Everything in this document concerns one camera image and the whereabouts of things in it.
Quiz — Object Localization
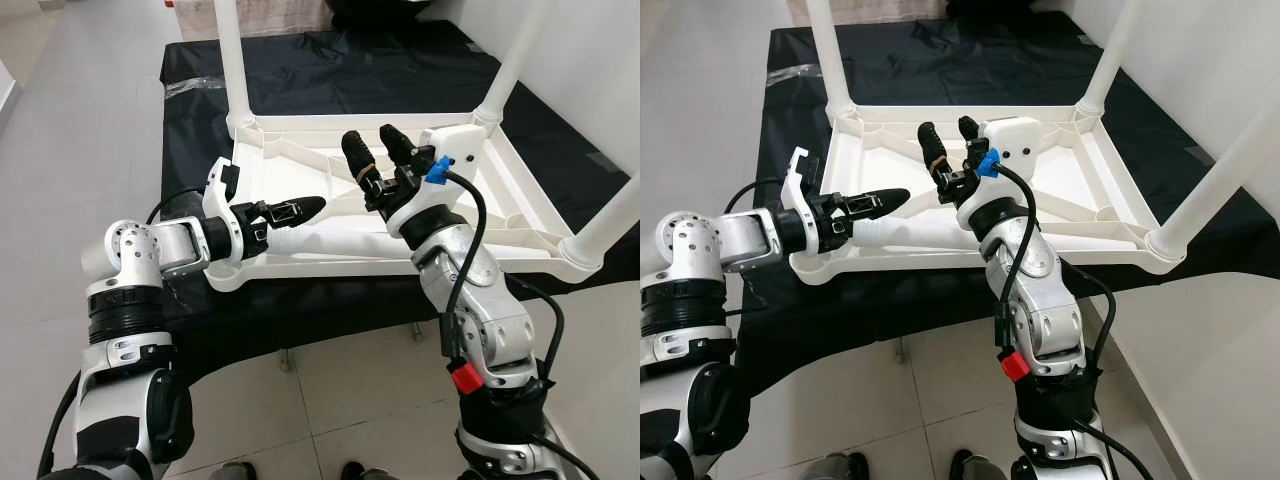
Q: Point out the black table cloth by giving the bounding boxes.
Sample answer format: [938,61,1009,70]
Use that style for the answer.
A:
[158,20,640,386]
[745,18,1280,398]

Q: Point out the white plastic children table top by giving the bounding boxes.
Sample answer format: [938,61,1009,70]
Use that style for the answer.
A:
[207,112,607,294]
[790,103,1188,287]

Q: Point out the grey robot right foot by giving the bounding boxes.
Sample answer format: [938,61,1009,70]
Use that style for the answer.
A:
[340,460,403,480]
[948,450,1007,480]

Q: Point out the clear tape strip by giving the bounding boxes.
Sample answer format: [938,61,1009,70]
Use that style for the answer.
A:
[767,65,824,87]
[164,75,224,99]

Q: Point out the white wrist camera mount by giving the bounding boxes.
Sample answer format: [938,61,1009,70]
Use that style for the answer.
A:
[786,147,833,271]
[385,125,488,238]
[955,116,1044,228]
[203,158,248,268]

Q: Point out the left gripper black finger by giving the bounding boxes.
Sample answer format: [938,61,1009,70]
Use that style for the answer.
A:
[848,188,911,221]
[268,198,328,227]

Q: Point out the black left wrist camera cable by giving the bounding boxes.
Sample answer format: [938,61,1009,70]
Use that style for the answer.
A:
[742,178,798,311]
[40,185,213,480]

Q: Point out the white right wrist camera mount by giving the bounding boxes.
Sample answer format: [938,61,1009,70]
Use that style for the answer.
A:
[955,116,1044,228]
[385,125,488,238]

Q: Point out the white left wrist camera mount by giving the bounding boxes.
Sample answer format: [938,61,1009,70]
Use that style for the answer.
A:
[203,158,248,268]
[786,147,833,271]

